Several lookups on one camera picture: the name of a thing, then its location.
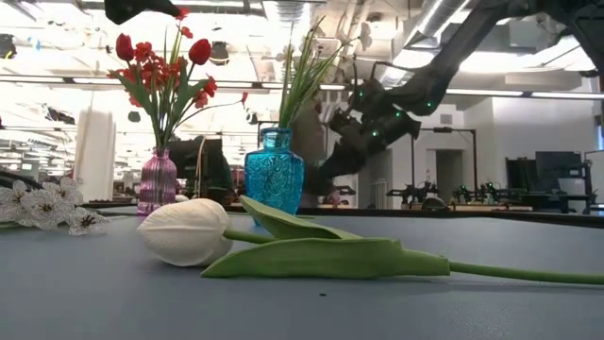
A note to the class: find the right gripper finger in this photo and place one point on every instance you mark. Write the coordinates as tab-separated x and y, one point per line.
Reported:
351	124
344	158

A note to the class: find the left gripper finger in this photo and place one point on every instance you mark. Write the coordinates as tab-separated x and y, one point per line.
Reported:
127	9

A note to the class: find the red artificial tulip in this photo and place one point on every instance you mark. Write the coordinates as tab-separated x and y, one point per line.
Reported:
125	47
199	52

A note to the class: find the white artificial flower bunch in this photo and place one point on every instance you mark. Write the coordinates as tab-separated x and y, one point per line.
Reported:
42	208
302	80

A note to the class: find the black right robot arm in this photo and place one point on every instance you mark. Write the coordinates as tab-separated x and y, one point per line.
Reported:
453	47

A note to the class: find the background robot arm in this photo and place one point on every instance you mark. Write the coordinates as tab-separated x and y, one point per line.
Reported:
413	193
474	193

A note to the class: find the blue patterned glass vase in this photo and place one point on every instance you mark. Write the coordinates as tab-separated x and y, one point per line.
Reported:
273	175

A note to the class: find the purple ribbed glass vase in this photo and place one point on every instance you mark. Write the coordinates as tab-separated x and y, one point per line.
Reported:
158	184

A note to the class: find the person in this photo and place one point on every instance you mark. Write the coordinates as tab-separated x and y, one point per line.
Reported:
309	123

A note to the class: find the black hanging lamp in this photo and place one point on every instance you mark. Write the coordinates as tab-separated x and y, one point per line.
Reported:
134	116

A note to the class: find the black monitor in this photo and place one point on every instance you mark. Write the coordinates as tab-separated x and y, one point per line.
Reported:
203	158

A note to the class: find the white column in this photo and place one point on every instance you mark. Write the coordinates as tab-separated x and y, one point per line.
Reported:
94	156

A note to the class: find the white artificial tulip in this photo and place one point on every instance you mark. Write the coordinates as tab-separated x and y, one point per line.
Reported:
184	231
181	198

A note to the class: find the black workstation desk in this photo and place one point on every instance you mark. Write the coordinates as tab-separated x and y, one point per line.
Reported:
557	165

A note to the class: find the green exit sign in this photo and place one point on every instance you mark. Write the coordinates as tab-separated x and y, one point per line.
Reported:
27	166

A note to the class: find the black gantry frame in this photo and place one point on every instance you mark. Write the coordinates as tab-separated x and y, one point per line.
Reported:
448	129

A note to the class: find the silver ceiling duct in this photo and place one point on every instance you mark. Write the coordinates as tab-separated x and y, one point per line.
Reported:
434	19

